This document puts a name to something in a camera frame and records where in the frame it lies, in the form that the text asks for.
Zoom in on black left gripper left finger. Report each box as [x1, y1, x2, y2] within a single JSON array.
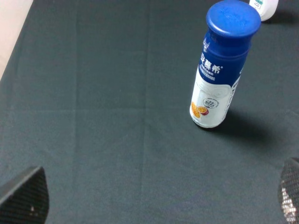
[[0, 166, 50, 224]]

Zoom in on blue white yogurt bottle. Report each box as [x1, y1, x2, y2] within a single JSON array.
[[190, 0, 261, 128]]

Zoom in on white bottle black cap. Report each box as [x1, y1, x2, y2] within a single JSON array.
[[249, 0, 279, 21]]

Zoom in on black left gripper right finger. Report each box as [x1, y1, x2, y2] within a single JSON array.
[[278, 157, 299, 224]]

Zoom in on black tablecloth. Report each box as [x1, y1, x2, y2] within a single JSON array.
[[0, 0, 299, 224]]

